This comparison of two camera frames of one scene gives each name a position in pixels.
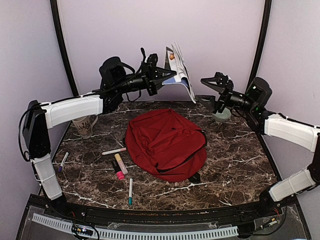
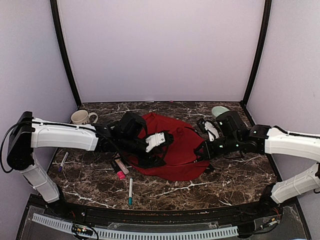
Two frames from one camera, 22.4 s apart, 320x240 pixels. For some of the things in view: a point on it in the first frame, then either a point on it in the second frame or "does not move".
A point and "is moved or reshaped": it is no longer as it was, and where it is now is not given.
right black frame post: [268, 4] does not move
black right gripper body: [229, 98] -> [231, 144]
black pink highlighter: [119, 173] does not move
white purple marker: [60, 167] does not move
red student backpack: [166, 144] is moved or reshaped
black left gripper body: [137, 82] -> [128, 145]
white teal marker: [130, 192] does not move
